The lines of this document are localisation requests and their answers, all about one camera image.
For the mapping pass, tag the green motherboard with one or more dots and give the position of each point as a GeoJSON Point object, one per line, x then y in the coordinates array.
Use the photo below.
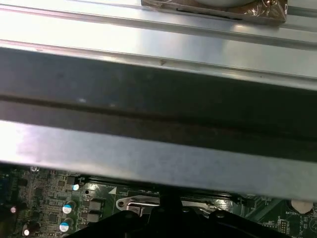
{"type": "Point", "coordinates": [44, 198]}

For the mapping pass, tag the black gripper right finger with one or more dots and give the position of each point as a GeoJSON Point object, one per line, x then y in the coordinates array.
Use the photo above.
{"type": "Point", "coordinates": [198, 225]}

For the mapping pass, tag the CPU socket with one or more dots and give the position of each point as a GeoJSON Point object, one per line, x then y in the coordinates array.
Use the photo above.
{"type": "Point", "coordinates": [123, 200]}

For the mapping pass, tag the round coin battery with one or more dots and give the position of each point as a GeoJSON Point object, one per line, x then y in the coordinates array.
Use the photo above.
{"type": "Point", "coordinates": [301, 205]}

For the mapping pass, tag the open black PC case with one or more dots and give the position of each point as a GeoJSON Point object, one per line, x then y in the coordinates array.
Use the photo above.
{"type": "Point", "coordinates": [148, 99]}

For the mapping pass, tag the silver blue capacitor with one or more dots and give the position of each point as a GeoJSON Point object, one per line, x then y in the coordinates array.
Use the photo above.
{"type": "Point", "coordinates": [76, 187]}
{"type": "Point", "coordinates": [68, 207]}
{"type": "Point", "coordinates": [65, 225]}

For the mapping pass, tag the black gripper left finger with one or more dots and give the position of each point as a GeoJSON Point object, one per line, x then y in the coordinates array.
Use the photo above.
{"type": "Point", "coordinates": [138, 223]}

